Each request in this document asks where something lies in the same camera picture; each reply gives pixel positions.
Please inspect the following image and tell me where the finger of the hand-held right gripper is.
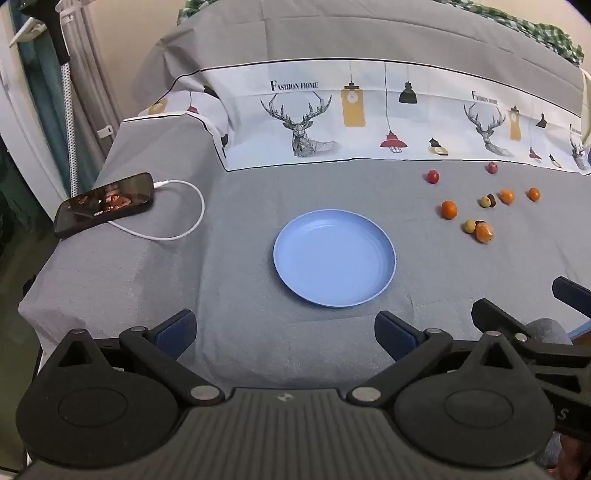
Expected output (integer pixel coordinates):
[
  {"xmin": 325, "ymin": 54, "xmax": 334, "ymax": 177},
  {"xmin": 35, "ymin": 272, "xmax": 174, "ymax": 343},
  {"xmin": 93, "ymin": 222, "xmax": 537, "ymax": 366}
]
[
  {"xmin": 552, "ymin": 276, "xmax": 591, "ymax": 319},
  {"xmin": 471, "ymin": 298, "xmax": 591, "ymax": 370}
]

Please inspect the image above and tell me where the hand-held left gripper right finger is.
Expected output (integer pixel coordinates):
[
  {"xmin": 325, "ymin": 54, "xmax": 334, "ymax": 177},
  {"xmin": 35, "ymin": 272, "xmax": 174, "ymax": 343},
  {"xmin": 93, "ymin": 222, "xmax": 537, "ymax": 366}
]
[{"xmin": 346, "ymin": 310, "xmax": 532, "ymax": 407}]

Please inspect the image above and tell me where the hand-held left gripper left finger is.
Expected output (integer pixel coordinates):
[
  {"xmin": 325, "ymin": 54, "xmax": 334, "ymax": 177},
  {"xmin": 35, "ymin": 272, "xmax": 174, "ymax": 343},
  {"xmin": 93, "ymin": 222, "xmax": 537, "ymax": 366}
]
[{"xmin": 55, "ymin": 310, "xmax": 225, "ymax": 407}]

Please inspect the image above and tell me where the blue round plate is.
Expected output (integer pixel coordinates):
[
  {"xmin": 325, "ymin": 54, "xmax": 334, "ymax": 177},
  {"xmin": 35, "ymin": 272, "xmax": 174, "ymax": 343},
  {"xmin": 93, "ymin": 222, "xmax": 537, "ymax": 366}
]
[{"xmin": 272, "ymin": 209, "xmax": 397, "ymax": 308}]

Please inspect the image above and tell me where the grey clothing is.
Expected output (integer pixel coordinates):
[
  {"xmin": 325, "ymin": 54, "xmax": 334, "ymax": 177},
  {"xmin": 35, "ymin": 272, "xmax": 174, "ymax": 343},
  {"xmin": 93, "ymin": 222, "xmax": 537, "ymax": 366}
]
[{"xmin": 526, "ymin": 318, "xmax": 575, "ymax": 347}]

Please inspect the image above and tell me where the black smartphone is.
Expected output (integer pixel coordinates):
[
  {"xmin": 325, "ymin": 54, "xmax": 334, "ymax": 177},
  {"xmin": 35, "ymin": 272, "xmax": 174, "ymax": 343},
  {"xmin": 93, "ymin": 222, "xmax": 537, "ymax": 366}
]
[{"xmin": 53, "ymin": 172, "xmax": 154, "ymax": 239}]

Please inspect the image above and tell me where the white metal rack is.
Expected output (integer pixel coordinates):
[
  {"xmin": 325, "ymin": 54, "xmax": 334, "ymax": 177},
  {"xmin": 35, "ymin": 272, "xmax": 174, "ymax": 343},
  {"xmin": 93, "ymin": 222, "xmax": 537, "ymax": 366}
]
[{"xmin": 9, "ymin": 0, "xmax": 122, "ymax": 199}]

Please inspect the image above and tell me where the green checkered cloth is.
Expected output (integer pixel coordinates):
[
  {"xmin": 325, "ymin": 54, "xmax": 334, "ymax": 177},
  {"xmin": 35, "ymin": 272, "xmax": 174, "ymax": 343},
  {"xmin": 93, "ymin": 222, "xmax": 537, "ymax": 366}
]
[{"xmin": 178, "ymin": 0, "xmax": 586, "ymax": 65}]

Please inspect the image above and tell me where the grey quilt with deer print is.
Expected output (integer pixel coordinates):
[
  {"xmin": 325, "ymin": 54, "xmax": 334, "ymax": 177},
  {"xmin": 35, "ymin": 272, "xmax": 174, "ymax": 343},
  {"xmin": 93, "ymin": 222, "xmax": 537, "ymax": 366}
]
[{"xmin": 134, "ymin": 0, "xmax": 591, "ymax": 176}]

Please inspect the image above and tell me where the white charging cable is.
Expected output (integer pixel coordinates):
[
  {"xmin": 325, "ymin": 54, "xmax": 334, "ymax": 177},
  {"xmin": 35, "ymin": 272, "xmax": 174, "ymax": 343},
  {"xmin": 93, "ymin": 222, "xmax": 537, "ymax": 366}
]
[{"xmin": 107, "ymin": 179, "xmax": 206, "ymax": 241}]

